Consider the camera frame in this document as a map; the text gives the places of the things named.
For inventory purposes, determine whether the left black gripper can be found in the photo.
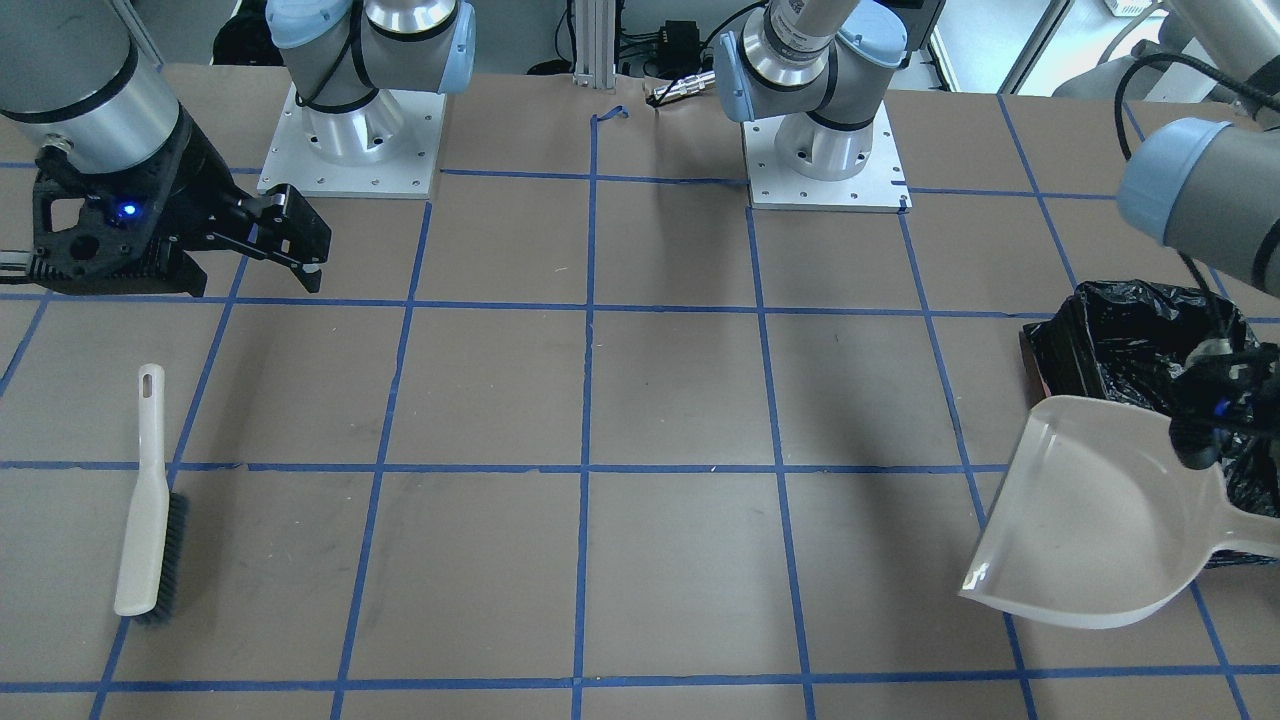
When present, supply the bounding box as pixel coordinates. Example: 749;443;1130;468
1169;340;1279;470

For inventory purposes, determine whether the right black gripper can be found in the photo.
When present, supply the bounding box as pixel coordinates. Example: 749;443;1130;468
26;108;332;297

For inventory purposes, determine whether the beige plastic dustpan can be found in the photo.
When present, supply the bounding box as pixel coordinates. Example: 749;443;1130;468
957;395;1279;629

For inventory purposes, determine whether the beige hand brush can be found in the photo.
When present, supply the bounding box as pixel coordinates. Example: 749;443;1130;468
113;363;189;625

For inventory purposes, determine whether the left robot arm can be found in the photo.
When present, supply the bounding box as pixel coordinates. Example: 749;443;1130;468
712;1;1277;469

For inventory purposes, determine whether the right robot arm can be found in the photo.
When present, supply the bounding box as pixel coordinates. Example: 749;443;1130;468
3;1;477;297

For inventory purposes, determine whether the bin with black bag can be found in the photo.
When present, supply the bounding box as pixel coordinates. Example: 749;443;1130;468
1021;281;1277;518

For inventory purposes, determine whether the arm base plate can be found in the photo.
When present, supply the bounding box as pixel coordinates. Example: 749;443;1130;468
741;102;913;214
256;86;447;200

